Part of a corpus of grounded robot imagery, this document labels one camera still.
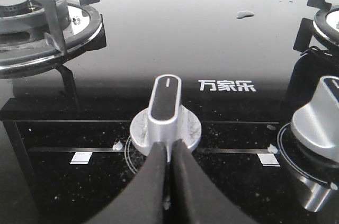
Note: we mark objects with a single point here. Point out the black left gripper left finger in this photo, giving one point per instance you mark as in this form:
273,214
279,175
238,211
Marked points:
141,201

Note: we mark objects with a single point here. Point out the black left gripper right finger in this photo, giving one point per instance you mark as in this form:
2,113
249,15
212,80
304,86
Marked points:
194,198

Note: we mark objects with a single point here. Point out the silver left stove knob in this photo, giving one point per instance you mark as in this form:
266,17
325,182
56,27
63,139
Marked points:
166,119

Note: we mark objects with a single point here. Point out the silver stove knob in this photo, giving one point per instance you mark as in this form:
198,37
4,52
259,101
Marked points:
166,119
315,124

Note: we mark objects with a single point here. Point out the black glass gas stove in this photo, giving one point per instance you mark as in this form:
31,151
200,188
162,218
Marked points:
66,149

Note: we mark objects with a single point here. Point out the silver right stove knob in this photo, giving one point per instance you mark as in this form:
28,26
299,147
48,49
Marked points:
315,124

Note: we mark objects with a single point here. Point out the left gas burner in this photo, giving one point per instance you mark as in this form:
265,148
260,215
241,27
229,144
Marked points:
38,34

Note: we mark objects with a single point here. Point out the gas burner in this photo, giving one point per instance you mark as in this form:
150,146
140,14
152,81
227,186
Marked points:
321,33
38,34

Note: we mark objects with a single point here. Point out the right gas burner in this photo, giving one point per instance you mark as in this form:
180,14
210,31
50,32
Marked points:
321,33

